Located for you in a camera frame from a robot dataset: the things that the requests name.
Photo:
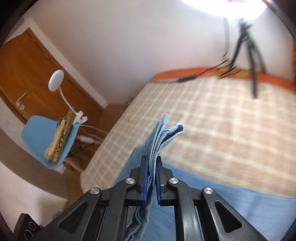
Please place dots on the wooden door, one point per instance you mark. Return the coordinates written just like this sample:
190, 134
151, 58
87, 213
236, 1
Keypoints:
26, 66

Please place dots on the blue chair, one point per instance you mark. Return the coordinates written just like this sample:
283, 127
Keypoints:
38, 134

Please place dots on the black ring light tripod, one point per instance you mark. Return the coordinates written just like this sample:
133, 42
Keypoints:
252, 50

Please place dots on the silver door handle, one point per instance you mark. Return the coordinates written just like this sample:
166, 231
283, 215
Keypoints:
19, 104

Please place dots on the white ring light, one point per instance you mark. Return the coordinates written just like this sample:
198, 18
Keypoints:
229, 9

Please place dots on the white clip desk lamp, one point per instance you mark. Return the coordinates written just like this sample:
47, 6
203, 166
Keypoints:
54, 84

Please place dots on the orange floral bed sheet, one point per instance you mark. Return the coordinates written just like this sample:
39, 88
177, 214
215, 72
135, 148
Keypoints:
245, 74

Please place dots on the leopard print folded cloth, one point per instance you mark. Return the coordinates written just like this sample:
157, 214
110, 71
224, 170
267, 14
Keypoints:
62, 130

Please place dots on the beige plaid bed blanket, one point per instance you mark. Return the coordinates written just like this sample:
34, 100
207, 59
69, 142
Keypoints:
229, 136

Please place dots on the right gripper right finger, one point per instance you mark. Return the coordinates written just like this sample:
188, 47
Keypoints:
200, 214

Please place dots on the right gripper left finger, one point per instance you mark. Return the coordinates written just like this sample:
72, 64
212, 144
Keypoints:
100, 214

